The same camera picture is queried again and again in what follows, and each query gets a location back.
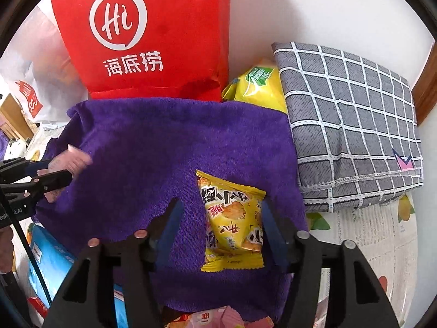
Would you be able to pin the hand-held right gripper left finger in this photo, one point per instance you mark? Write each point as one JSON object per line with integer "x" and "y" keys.
{"x": 170, "y": 232}

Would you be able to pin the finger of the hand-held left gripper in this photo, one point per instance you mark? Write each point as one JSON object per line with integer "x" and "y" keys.
{"x": 32, "y": 167}
{"x": 51, "y": 181}

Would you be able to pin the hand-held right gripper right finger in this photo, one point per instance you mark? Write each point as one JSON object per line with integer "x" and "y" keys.
{"x": 271, "y": 232}

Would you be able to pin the large pink snack packet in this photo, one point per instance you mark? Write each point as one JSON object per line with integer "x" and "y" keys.
{"x": 73, "y": 159}

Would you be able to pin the yellow snack packet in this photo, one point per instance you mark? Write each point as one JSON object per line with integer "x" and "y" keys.
{"x": 232, "y": 218}

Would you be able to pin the person's left hand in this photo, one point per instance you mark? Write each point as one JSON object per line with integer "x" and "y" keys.
{"x": 5, "y": 251}

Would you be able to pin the wooden furniture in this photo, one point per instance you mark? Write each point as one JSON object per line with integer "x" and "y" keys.
{"x": 15, "y": 116}

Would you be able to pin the blue tissue pack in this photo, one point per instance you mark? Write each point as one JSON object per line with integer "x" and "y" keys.
{"x": 51, "y": 259}

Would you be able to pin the white plastic bag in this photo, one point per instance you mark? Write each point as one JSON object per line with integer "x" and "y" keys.
{"x": 37, "y": 78}

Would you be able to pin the purple towel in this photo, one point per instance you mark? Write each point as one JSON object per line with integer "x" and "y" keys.
{"x": 164, "y": 143}

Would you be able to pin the red snack packet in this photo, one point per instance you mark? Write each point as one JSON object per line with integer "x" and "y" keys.
{"x": 37, "y": 307}

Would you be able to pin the fruit print bed sheet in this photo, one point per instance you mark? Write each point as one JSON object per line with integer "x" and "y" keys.
{"x": 368, "y": 232}

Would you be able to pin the small pink snack packet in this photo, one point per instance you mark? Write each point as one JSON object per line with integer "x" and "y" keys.
{"x": 215, "y": 319}

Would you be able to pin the grey checked folded cloth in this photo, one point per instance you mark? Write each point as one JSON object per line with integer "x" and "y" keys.
{"x": 355, "y": 123}

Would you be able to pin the yellow green snack bag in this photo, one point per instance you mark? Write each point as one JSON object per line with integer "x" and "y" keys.
{"x": 256, "y": 85}

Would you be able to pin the red paper bag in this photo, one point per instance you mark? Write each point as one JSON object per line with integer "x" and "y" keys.
{"x": 150, "y": 37}

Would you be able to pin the wooden headboard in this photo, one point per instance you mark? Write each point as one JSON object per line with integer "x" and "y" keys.
{"x": 425, "y": 85}

